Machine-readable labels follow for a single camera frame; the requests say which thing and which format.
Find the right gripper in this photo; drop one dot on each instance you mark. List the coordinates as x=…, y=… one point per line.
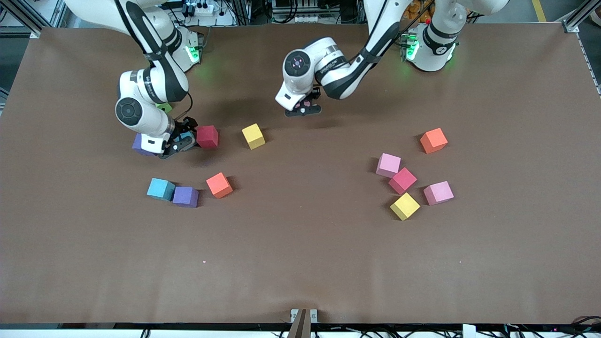
x=181, y=128

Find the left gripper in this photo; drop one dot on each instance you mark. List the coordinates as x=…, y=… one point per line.
x=312, y=96

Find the blue foam cube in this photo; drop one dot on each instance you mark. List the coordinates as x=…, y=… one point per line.
x=160, y=189
x=188, y=139

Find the red foam cube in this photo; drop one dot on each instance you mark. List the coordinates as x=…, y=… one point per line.
x=207, y=136
x=402, y=180

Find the purple foam cube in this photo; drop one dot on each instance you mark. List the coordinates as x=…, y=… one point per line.
x=136, y=144
x=185, y=196

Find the yellow foam cube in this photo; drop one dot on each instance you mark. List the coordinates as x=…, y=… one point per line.
x=253, y=136
x=404, y=206

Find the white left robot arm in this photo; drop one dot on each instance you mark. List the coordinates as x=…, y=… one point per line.
x=324, y=56

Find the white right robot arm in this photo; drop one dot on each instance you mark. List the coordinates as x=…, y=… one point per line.
x=141, y=82

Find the green foam cube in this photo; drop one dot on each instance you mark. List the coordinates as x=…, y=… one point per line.
x=165, y=107

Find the orange foam cube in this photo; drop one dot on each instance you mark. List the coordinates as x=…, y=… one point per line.
x=219, y=185
x=433, y=140

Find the black equipment rack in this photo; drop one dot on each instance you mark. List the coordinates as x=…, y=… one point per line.
x=305, y=9

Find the white power strip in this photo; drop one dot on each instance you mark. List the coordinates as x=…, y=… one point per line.
x=201, y=8

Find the bag of orange snacks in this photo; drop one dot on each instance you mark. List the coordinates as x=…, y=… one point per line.
x=420, y=11

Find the brown paper table cover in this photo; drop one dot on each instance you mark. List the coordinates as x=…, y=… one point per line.
x=300, y=244

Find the aluminium frame profile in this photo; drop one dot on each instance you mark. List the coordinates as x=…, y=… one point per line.
x=580, y=16
x=21, y=16

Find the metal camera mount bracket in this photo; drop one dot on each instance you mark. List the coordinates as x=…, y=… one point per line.
x=304, y=321

